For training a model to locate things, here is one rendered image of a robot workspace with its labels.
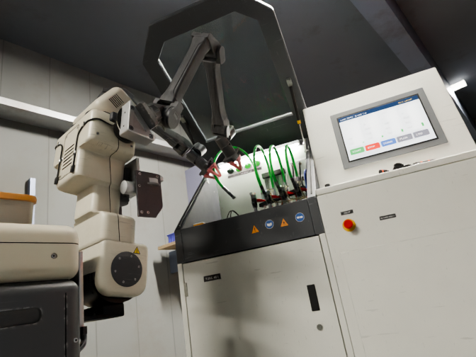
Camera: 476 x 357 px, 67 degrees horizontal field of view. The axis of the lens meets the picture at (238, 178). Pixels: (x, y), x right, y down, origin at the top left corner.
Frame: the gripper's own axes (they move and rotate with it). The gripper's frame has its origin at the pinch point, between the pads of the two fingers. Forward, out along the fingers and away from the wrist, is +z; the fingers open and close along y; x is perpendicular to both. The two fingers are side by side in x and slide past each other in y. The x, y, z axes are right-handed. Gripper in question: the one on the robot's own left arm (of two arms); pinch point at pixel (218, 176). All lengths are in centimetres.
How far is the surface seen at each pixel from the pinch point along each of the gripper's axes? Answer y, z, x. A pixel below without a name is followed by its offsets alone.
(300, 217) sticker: -30, 40, 16
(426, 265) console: -55, 83, 19
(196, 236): 5.6, 10.3, 33.0
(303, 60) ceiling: 63, -21, -280
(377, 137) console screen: -50, 50, -42
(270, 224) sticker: -20.4, 32.4, 20.8
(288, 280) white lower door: -18, 52, 36
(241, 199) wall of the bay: 29.6, 17.6, -22.9
